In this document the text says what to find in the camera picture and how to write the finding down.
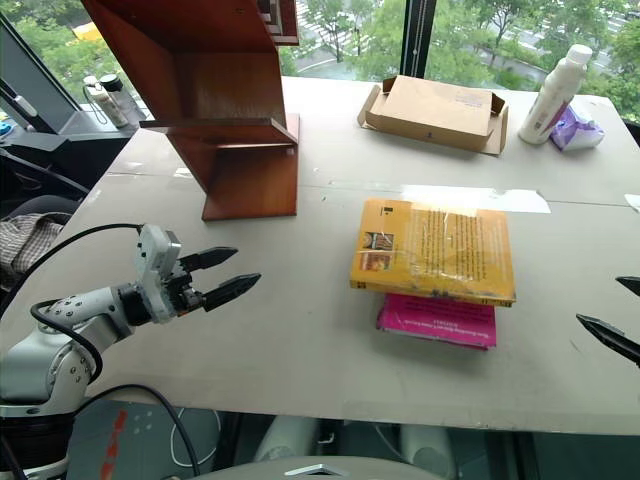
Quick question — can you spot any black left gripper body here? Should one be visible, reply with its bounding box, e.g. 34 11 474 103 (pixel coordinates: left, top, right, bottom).
162 256 208 316

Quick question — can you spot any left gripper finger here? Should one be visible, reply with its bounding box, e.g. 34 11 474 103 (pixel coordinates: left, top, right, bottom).
185 246 240 274
201 272 263 313

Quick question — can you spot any red-brown wooden bookshelf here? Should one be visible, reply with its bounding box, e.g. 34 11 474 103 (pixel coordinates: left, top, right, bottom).
79 0 302 222

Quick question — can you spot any pink book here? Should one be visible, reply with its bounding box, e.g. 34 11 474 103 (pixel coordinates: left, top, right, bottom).
375 293 498 352

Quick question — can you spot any yellow book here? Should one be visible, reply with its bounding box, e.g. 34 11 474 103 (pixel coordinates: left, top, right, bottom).
349 197 518 309

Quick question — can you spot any purple wet wipes pack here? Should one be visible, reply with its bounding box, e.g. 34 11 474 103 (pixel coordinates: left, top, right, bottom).
548 105 607 154

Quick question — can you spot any plaid cloth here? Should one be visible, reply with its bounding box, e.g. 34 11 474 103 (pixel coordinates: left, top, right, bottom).
0 213 65 290

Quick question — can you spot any black chair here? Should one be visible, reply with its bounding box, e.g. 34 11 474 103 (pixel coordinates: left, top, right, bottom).
0 149 91 226

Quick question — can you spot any black side desk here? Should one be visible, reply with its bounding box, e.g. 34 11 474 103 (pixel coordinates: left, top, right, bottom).
0 122 142 201

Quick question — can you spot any clear bottle with black cap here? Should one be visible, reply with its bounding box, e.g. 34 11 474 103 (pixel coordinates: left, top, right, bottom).
98 73 133 130

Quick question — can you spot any grey robot torso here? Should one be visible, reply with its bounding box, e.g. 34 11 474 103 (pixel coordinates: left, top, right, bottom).
188 453 454 480

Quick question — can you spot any white plastic bottle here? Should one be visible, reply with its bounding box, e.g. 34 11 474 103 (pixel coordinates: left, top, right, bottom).
517 43 595 147

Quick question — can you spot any brown cardboard box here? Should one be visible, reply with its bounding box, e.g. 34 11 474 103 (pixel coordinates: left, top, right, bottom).
356 75 511 158

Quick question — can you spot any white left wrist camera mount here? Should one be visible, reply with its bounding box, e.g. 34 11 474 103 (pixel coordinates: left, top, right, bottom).
132 224 183 322

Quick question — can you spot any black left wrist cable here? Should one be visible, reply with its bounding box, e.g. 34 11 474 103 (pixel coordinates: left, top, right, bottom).
0 222 146 321

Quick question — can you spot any black cable under table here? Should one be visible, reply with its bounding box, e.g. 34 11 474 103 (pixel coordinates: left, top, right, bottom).
82 383 202 479

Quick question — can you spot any black left elbow cable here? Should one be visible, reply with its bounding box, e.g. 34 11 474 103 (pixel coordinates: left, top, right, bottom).
29 298 105 387

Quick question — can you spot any thin white cable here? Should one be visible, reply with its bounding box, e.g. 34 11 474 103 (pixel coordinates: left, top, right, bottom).
168 405 222 470

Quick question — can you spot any black window post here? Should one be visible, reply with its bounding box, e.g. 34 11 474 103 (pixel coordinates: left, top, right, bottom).
401 0 432 82

